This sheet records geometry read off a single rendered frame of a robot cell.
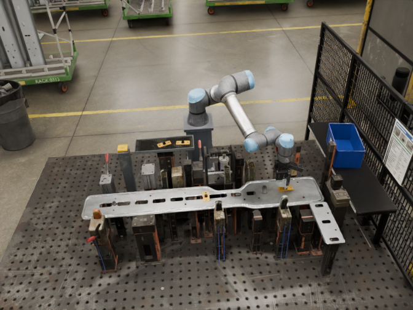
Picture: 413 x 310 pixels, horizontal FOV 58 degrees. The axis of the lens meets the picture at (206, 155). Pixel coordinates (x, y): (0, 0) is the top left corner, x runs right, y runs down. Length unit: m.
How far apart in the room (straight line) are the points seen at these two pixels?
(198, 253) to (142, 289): 0.38
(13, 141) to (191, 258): 3.05
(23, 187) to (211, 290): 2.66
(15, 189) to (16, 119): 0.83
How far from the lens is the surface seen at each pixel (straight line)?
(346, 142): 2.64
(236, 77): 2.16
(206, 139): 2.62
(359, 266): 2.34
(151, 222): 2.03
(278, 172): 2.09
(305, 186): 2.28
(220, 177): 2.34
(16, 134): 4.73
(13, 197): 4.18
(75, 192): 2.85
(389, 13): 4.34
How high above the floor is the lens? 2.50
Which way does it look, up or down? 37 degrees down
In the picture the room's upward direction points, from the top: 3 degrees counter-clockwise
